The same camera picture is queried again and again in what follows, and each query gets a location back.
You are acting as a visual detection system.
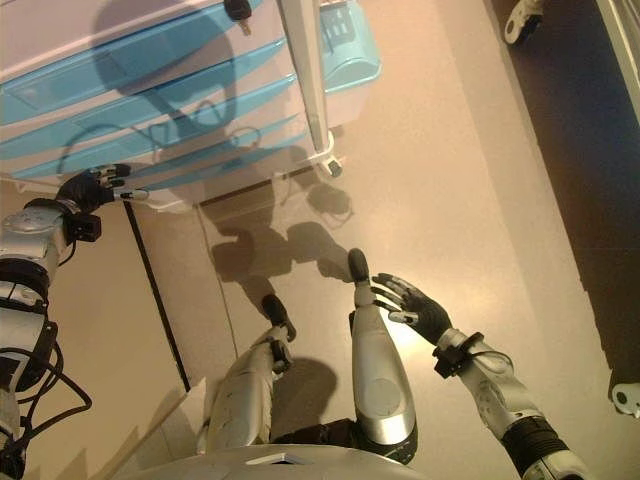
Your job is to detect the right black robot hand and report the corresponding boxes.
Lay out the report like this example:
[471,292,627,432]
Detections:
[370,272,454,346]

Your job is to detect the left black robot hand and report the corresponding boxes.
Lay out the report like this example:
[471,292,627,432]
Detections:
[57,163,149,216]

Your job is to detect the right silver robot leg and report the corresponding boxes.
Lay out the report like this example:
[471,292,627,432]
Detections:
[344,248,419,464]

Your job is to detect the silver robot leg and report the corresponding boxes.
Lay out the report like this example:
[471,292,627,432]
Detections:
[197,293,297,456]
[344,248,419,464]

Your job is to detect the cart caster wheel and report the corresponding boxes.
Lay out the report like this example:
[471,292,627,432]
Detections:
[319,153,347,177]

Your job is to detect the left silver robot leg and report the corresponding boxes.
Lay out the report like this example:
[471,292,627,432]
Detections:
[197,293,297,456]

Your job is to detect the grey robot torso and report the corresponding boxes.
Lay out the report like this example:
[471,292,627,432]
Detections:
[114,444,417,480]

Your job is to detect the bed caster wheel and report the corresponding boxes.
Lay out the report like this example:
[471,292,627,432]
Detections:
[503,0,545,45]
[608,381,640,417]

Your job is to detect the black cart keys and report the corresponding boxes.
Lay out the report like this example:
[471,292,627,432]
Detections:
[223,0,257,34]

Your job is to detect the white medical cart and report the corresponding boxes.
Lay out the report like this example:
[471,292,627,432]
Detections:
[0,0,347,215]

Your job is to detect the blue-lidded trash bin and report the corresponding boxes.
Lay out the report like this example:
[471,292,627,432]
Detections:
[318,0,382,127]

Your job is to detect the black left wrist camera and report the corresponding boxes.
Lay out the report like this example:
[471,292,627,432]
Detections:
[63,212,103,245]

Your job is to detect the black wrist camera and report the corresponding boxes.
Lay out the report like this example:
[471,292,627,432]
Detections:
[432,332,485,380]
[63,212,103,245]

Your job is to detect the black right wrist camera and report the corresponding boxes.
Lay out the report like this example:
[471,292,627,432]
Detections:
[432,332,485,380]

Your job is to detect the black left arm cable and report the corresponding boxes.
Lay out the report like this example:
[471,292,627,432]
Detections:
[0,339,95,454]

